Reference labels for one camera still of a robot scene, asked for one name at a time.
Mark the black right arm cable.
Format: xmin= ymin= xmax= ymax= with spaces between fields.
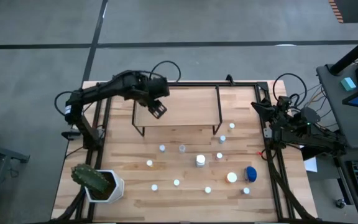
xmin=272 ymin=73 xmax=309 ymax=108

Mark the black mat with striped edge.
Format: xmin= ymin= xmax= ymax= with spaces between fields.
xmin=328 ymin=0 xmax=358 ymax=24

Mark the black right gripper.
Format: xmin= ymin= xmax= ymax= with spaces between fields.
xmin=250 ymin=95 xmax=293 ymax=125

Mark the black aluminium table frame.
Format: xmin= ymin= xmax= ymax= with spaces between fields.
xmin=51 ymin=80 xmax=316 ymax=223

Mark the green cactus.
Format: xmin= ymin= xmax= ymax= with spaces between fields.
xmin=70 ymin=163 xmax=111 ymax=194

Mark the black pole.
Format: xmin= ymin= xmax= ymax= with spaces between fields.
xmin=329 ymin=29 xmax=358 ymax=75

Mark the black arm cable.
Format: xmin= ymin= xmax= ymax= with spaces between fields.
xmin=149 ymin=60 xmax=182 ymax=83
xmin=272 ymin=73 xmax=309 ymax=108

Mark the white hexagonal plant pot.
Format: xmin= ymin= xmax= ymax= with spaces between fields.
xmin=84 ymin=169 xmax=126 ymax=204

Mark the teal box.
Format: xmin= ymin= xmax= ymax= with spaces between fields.
xmin=340 ymin=77 xmax=357 ymax=92

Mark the large white medicine bottle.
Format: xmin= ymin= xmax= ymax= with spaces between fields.
xmin=195 ymin=154 xmax=206 ymax=169

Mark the blue-capped medicine bottle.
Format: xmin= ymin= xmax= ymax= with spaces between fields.
xmin=243 ymin=166 xmax=258 ymax=183

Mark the white paper sheet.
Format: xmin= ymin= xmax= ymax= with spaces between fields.
xmin=303 ymin=155 xmax=318 ymax=174

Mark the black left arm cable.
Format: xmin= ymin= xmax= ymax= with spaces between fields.
xmin=149 ymin=60 xmax=182 ymax=83

